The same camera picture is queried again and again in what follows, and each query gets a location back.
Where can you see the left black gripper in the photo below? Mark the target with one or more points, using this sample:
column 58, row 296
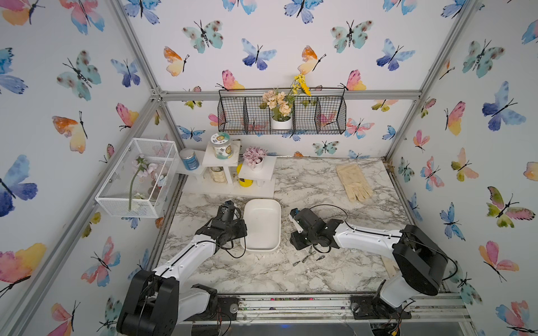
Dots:
column 241, row 223

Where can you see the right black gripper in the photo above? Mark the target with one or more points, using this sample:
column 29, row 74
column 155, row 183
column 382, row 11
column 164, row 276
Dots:
column 293, row 241

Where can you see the white plastic storage box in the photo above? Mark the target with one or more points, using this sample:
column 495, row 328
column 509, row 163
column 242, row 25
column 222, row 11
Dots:
column 263, row 220

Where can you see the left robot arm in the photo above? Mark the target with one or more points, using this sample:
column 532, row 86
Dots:
column 155, row 303

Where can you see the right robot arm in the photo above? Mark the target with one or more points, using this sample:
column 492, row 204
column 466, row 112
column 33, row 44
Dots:
column 421, row 263

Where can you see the yellow round object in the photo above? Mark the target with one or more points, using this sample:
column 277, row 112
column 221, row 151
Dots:
column 246, row 183

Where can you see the white stepped display shelf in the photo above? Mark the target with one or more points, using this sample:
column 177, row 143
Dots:
column 199, row 181

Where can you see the beige jar under shelf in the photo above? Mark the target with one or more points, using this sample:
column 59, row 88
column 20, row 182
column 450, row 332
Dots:
column 218, row 174

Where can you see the beige work glove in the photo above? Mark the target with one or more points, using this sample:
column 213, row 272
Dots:
column 354, row 182

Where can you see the pink flower pot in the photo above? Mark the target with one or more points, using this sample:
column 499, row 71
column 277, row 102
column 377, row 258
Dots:
column 253, row 157

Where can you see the blue tin can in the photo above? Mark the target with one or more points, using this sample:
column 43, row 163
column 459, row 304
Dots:
column 189, row 159

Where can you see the green lidded jar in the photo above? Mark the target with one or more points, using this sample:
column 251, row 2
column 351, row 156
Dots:
column 222, row 145

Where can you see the artificial flower stem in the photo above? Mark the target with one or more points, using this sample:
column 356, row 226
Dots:
column 142, row 168

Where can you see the white pot with flowers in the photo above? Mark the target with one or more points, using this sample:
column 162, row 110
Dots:
column 281, row 103

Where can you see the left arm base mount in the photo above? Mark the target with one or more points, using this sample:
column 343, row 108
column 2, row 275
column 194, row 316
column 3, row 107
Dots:
column 223, row 307

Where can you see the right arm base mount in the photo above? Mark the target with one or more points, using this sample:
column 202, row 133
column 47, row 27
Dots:
column 370, row 307

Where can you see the white wire mesh basket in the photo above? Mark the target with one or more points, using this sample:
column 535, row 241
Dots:
column 140, row 181

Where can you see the black wire wall basket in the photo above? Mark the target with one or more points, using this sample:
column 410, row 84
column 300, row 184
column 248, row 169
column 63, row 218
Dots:
column 315, row 111

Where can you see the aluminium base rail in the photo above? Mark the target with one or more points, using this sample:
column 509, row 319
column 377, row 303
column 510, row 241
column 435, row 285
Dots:
column 335, row 307

